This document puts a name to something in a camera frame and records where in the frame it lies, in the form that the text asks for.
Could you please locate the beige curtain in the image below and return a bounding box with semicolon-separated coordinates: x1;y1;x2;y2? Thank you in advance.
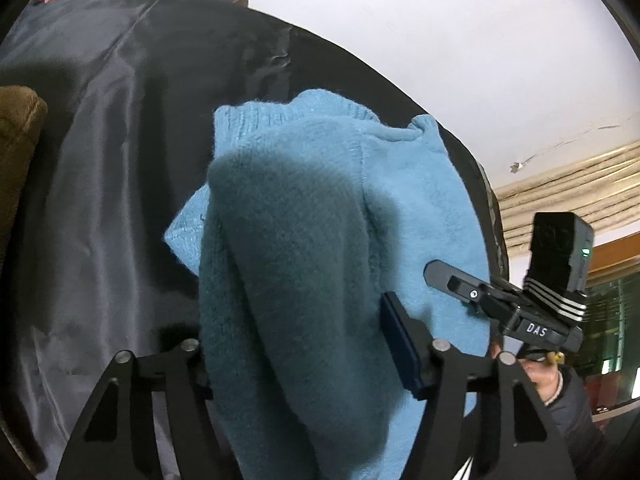
492;144;640;256

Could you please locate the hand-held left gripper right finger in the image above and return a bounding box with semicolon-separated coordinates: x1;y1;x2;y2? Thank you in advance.
380;291;576;480

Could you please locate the brown fleece garment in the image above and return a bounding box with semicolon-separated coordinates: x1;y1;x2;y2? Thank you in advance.
0;85;49;241

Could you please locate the person's right hand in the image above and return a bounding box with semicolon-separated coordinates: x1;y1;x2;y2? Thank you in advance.
519;357;563;406

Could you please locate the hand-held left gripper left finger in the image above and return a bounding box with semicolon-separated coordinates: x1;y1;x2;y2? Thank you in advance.
55;337;221;480

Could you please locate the blue knit sweater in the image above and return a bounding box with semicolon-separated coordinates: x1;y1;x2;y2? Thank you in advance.
164;89;493;480

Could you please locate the wooden framed glass door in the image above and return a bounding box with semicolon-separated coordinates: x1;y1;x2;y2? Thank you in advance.
585;232;640;411

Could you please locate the white wall cable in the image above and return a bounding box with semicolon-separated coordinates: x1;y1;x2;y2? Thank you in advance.
510;122;621;173

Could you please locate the person's right forearm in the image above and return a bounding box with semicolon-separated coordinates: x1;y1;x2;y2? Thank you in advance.
542;365;608;480

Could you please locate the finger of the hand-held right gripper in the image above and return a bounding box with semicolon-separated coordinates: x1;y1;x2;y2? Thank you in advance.
424;260;488;311

